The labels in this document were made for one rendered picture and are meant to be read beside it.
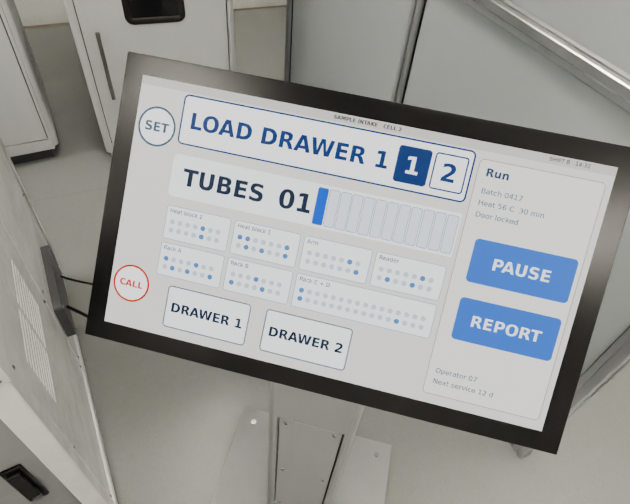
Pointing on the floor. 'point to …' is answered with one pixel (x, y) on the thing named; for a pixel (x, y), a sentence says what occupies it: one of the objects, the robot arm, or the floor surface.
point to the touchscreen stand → (303, 454)
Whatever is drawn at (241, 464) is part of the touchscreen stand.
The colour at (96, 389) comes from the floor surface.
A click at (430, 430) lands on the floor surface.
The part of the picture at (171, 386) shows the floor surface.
